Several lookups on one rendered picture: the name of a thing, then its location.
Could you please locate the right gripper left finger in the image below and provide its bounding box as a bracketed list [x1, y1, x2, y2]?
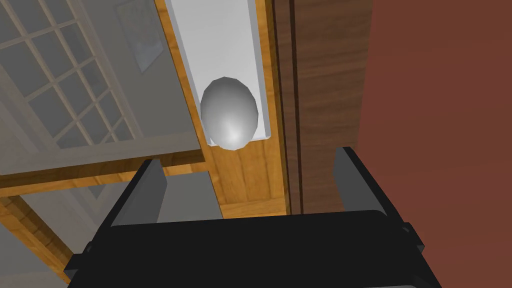
[108, 158, 169, 228]

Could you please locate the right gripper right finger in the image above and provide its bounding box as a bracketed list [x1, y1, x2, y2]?
[332, 146, 401, 220]

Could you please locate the silver round door knob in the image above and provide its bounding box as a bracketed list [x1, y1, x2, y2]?
[199, 76, 260, 152]

